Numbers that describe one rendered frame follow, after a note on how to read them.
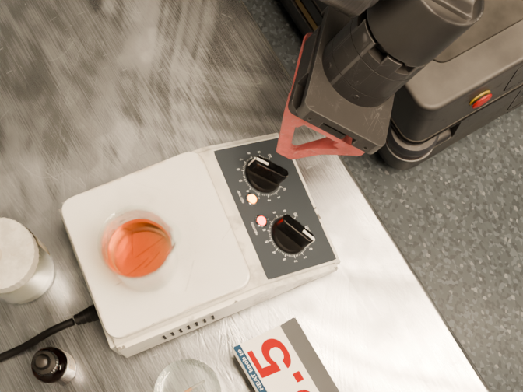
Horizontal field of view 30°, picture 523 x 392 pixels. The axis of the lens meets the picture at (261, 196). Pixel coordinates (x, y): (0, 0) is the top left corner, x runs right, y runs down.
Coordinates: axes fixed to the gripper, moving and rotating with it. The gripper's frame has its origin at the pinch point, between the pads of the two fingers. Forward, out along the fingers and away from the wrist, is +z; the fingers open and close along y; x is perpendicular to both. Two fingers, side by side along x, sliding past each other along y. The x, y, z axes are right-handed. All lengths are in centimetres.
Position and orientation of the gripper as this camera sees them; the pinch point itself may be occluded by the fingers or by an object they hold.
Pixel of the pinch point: (293, 131)
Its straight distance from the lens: 75.8
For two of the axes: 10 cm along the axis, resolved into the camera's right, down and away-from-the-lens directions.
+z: -4.6, 4.1, 7.9
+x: 8.6, 4.2, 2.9
